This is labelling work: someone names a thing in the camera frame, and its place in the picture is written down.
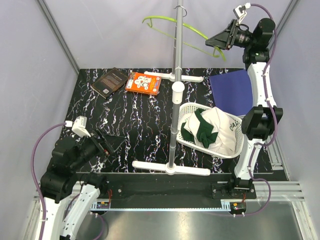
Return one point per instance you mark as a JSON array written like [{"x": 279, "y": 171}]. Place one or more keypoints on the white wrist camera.
[
  {"x": 241, "y": 12},
  {"x": 79, "y": 127}
]

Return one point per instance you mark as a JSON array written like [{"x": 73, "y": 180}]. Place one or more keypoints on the grey clothes rack stand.
[{"x": 178, "y": 88}]

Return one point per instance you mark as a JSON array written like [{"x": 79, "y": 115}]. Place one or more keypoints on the green and white t shirt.
[{"x": 211, "y": 129}]

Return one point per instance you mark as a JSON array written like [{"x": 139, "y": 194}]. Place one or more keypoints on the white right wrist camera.
[{"x": 241, "y": 12}]

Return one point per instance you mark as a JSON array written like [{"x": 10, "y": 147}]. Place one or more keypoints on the white perforated plastic basket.
[{"x": 185, "y": 111}]

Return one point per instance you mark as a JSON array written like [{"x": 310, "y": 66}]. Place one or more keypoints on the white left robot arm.
[{"x": 57, "y": 183}]

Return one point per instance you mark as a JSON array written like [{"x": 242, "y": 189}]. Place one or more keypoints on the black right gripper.
[{"x": 225, "y": 39}]

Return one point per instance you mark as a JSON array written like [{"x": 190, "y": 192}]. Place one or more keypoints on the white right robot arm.
[{"x": 262, "y": 120}]

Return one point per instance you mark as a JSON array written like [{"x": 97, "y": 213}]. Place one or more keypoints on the dark brown book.
[{"x": 109, "y": 82}]

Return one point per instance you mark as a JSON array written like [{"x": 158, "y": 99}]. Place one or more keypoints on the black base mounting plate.
[{"x": 216, "y": 186}]

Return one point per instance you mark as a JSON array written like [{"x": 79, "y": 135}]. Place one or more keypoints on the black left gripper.
[{"x": 107, "y": 143}]

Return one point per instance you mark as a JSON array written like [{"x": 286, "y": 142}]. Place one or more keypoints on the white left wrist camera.
[{"x": 79, "y": 127}]

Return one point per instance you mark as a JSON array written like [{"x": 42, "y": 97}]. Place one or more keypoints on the orange book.
[{"x": 143, "y": 83}]

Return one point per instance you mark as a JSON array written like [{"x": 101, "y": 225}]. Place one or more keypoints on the blue ring binder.
[{"x": 232, "y": 92}]

